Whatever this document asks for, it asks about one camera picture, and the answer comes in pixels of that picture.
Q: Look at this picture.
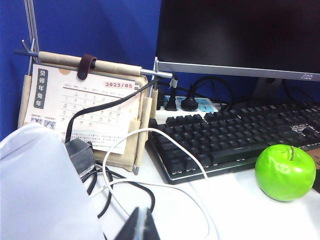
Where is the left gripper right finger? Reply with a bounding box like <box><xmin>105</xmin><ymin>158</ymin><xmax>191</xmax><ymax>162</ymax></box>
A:
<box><xmin>143</xmin><ymin>208</ymin><xmax>161</xmax><ymax>240</ymax></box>

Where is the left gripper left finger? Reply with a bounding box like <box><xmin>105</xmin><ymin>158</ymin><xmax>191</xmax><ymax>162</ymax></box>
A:
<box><xmin>117</xmin><ymin>206</ymin><xmax>141</xmax><ymax>240</ymax></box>

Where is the black power brick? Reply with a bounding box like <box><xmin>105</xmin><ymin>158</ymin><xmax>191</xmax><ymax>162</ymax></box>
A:
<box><xmin>64</xmin><ymin>139</ymin><xmax>96</xmax><ymax>179</ymax></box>

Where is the black mechanical keyboard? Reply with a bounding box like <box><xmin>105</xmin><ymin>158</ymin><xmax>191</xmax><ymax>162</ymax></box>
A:
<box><xmin>146</xmin><ymin>101</ymin><xmax>320</xmax><ymax>186</ymax></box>

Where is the black power adapter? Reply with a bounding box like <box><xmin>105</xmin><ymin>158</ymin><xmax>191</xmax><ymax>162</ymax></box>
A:
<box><xmin>156</xmin><ymin>94</ymin><xmax>166</xmax><ymax>110</ymax></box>

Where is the white power strip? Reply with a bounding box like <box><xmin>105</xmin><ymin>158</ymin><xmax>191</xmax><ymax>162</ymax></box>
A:
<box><xmin>153</xmin><ymin>94</ymin><xmax>227</xmax><ymax>121</ymax></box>

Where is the green plastic apple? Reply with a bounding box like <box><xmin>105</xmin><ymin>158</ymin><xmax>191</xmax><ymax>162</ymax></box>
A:
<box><xmin>254</xmin><ymin>144</ymin><xmax>317</xmax><ymax>203</ymax></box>

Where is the canvas desk calendar stand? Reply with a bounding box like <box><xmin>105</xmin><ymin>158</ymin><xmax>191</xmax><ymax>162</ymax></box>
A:
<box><xmin>13</xmin><ymin>38</ymin><xmax>175</xmax><ymax>176</ymax></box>

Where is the grey monitor stand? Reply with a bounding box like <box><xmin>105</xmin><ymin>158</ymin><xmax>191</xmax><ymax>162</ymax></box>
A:
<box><xmin>251</xmin><ymin>77</ymin><xmax>286</xmax><ymax>106</ymax></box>

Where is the black computer monitor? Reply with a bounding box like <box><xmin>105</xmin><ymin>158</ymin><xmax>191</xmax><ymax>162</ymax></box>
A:
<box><xmin>154</xmin><ymin>0</ymin><xmax>320</xmax><ymax>83</ymax></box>

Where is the thin black cable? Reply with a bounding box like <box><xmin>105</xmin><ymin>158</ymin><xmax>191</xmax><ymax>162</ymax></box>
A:
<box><xmin>79</xmin><ymin>161</ymin><xmax>156</xmax><ymax>219</ymax></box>

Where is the white charging cable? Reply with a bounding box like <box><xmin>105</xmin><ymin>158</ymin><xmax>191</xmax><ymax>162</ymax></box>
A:
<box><xmin>88</xmin><ymin>127</ymin><xmax>221</xmax><ymax>240</ymax></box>

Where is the black power cable with ferrite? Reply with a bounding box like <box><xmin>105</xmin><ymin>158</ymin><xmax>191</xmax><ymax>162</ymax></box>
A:
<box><xmin>64</xmin><ymin>71</ymin><xmax>180</xmax><ymax>145</ymax></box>

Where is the black plug with looped cable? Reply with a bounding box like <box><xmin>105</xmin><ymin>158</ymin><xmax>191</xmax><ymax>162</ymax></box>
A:
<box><xmin>180</xmin><ymin>76</ymin><xmax>235</xmax><ymax>113</ymax></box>

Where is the aluminium partition frame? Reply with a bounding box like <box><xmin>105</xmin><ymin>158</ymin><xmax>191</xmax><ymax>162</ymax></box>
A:
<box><xmin>23</xmin><ymin>0</ymin><xmax>41</xmax><ymax>76</ymax></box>

